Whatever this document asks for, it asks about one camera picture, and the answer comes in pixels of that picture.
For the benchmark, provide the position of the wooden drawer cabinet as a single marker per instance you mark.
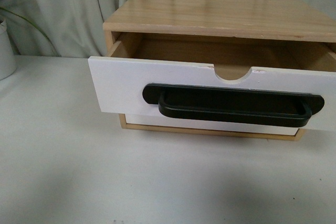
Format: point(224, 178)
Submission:
point(288, 20)

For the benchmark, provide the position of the white plant pot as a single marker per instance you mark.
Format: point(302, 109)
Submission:
point(7, 59)

